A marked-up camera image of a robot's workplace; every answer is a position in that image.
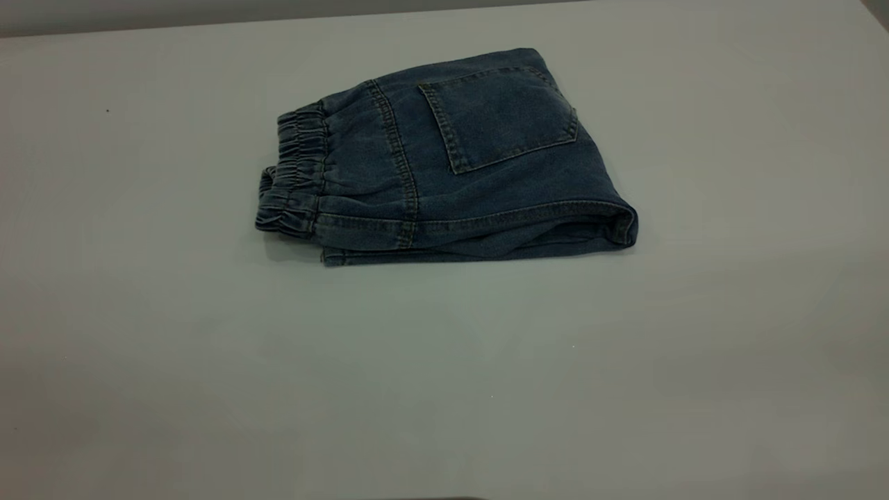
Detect blue denim pants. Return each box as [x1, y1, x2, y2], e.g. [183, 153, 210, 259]
[254, 47, 638, 267]

